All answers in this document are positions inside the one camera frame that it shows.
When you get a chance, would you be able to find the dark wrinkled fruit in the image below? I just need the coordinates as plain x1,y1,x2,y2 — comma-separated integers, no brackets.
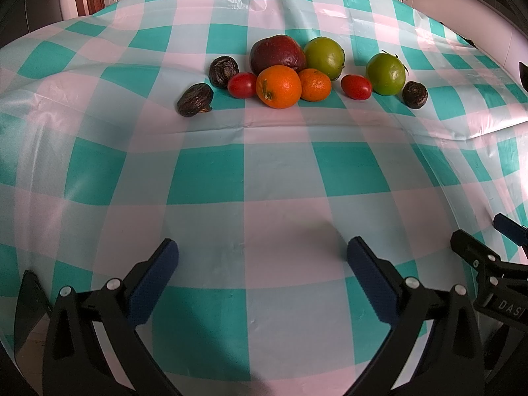
402,82,429,109
176,83,214,117
209,55,239,89

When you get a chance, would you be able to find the green apple with stem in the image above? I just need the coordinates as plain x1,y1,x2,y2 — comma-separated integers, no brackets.
365,52,407,96

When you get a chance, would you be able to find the red tomato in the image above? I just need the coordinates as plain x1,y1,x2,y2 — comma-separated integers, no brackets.
340,74,372,100
227,73,257,99

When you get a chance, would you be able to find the small orange mandarin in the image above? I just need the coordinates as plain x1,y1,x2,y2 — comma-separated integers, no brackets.
299,68,332,102

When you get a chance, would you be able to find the large orange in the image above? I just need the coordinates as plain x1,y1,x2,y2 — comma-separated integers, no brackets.
256,65,302,109

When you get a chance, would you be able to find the dark red apple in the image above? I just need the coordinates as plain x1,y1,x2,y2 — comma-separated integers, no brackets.
250,34,307,75

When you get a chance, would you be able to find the teal pink checkered tablecloth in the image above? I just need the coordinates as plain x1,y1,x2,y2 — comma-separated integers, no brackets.
1,0,527,395

